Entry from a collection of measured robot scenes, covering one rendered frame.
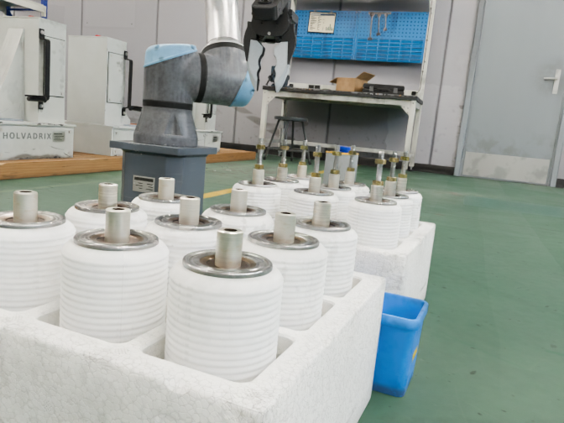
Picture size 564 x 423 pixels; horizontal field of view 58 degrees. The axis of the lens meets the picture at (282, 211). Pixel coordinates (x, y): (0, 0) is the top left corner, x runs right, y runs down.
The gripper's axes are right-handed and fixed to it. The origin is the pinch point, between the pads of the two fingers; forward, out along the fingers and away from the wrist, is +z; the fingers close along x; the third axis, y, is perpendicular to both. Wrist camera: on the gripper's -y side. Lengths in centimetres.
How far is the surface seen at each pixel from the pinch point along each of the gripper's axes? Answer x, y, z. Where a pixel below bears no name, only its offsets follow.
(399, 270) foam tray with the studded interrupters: -28.3, -12.1, 28.9
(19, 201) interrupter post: 10, -52, 17
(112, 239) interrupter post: -2, -55, 19
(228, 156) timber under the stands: 121, 345, 38
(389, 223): -25.6, -7.0, 22.2
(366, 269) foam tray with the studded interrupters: -22.9, -11.1, 29.8
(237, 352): -15, -60, 25
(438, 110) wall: -63, 496, -25
